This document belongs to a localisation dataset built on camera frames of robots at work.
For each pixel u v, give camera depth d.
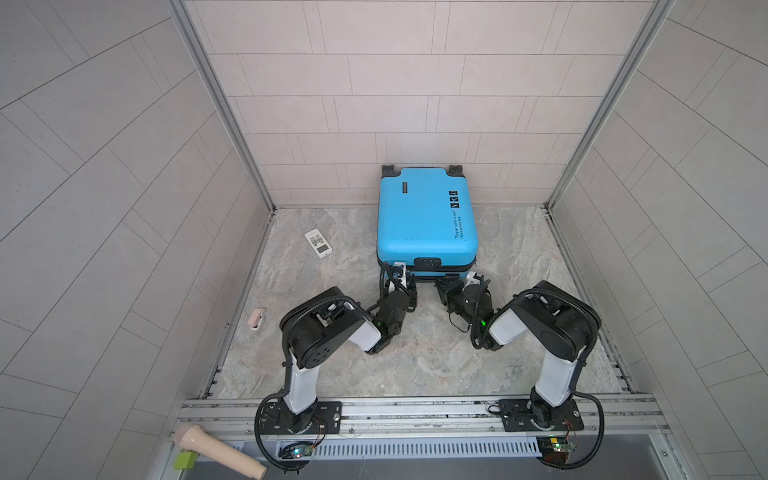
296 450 0.64
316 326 0.50
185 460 0.63
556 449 0.68
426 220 0.87
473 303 0.69
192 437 0.65
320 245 1.02
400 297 0.73
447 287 0.81
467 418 0.72
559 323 0.49
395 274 0.75
